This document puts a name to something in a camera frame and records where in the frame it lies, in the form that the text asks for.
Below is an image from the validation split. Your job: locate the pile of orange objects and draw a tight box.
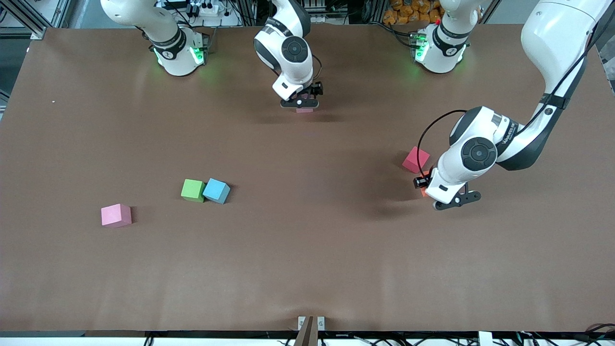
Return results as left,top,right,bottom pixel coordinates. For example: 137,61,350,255
383,0,443,25

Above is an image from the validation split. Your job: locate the blue foam cube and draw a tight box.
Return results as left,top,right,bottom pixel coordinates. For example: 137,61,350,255
202,178,231,205

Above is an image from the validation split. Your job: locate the brown post with white brackets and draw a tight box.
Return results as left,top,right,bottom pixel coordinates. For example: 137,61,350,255
298,316,325,346

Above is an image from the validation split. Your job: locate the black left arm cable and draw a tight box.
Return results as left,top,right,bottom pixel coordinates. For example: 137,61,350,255
417,10,615,178

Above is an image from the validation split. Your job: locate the green foam cube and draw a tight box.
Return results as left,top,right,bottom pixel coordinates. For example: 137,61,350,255
181,179,206,203

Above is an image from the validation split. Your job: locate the white power strip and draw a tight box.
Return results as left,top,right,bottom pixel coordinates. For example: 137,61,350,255
190,1,222,16

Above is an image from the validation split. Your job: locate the aluminium frame rail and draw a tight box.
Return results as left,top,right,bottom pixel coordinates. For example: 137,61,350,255
0,0,73,40

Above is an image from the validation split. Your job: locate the white equipment rack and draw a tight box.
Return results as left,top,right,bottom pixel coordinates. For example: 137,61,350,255
310,0,337,25

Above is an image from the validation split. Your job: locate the red foam cube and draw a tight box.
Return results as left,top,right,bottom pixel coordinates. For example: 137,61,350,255
402,147,431,173

